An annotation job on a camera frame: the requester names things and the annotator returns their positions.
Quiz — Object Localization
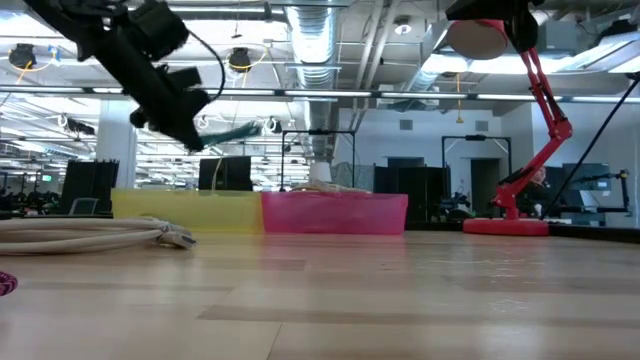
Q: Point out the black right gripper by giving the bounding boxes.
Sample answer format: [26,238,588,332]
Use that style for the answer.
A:
[446,0,544,54]

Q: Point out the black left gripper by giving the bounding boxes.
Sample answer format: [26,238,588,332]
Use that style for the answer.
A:
[130,66,211,153]

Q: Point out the teal braided cable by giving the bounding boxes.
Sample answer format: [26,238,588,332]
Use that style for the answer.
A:
[198,121,263,149]

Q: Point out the beige cable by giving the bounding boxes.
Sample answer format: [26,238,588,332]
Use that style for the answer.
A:
[292,179,374,195]
[0,215,198,256]

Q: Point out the yellow plastic bin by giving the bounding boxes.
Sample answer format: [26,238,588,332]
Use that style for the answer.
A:
[110,188,265,235]

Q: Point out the black partition panel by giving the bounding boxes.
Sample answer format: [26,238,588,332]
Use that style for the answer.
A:
[60,159,120,215]

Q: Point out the grey office chair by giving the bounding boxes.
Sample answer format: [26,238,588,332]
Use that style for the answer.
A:
[68,197,100,216]

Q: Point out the pink plastic bin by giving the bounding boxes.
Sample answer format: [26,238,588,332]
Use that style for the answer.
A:
[260,191,409,236]

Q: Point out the person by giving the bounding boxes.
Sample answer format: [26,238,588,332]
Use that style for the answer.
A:
[517,166,551,217]

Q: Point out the black curtain partition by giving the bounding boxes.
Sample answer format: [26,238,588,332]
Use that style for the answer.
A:
[373,164,451,224]

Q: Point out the grey background monitor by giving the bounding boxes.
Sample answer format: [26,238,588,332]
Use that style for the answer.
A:
[562,162,612,192]

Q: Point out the red desk lamp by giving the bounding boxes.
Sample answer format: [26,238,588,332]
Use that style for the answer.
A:
[446,18,574,237]

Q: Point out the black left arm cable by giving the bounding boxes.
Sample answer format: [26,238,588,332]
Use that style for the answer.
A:
[185,28,226,104]

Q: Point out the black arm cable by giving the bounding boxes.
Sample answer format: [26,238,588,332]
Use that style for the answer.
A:
[185,28,226,104]
[542,77,640,220]

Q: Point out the black ceiling cord reel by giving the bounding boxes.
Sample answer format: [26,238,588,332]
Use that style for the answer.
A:
[228,47,253,74]
[8,43,37,70]

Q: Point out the black stand frame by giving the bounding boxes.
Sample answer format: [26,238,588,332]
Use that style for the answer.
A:
[441,133,513,201]
[281,128,357,194]

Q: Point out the silver ventilation duct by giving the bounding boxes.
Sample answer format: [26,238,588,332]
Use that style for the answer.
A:
[285,0,342,166]

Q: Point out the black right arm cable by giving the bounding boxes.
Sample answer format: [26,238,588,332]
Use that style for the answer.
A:
[542,77,640,220]

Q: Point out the magenta braided cable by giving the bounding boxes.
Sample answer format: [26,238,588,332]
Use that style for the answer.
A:
[0,269,19,297]

